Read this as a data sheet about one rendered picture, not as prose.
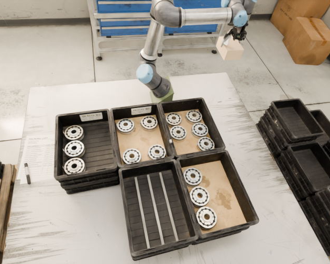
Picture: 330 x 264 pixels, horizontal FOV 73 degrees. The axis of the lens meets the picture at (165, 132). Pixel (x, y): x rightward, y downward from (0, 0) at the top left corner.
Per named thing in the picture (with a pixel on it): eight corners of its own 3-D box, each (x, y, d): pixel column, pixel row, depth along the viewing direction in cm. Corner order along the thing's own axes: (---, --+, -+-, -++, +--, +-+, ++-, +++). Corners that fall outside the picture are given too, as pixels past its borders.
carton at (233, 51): (216, 46, 160) (218, 36, 154) (231, 45, 163) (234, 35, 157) (223, 60, 152) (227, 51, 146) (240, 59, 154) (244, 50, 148)
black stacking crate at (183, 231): (120, 178, 121) (118, 168, 112) (172, 168, 128) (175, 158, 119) (131, 259, 100) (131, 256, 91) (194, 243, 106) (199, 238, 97)
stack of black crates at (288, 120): (250, 130, 235) (271, 100, 199) (275, 127, 241) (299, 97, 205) (267, 164, 214) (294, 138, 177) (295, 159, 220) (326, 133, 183)
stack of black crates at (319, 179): (268, 164, 214) (287, 145, 186) (295, 159, 220) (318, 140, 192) (290, 205, 192) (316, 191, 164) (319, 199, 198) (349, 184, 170)
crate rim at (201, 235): (174, 160, 120) (175, 157, 118) (225, 151, 127) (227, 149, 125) (198, 239, 99) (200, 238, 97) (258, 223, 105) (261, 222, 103)
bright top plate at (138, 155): (120, 151, 126) (120, 151, 125) (138, 146, 128) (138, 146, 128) (125, 167, 120) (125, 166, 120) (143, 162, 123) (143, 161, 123)
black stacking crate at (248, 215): (173, 168, 128) (175, 158, 119) (220, 159, 134) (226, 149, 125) (194, 242, 107) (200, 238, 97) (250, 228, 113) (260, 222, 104)
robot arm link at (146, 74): (147, 91, 156) (134, 81, 146) (146, 77, 162) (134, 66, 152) (162, 84, 150) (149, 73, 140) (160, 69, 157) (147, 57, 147)
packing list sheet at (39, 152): (23, 136, 143) (23, 135, 142) (62, 131, 147) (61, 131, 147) (15, 185, 125) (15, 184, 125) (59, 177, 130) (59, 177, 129)
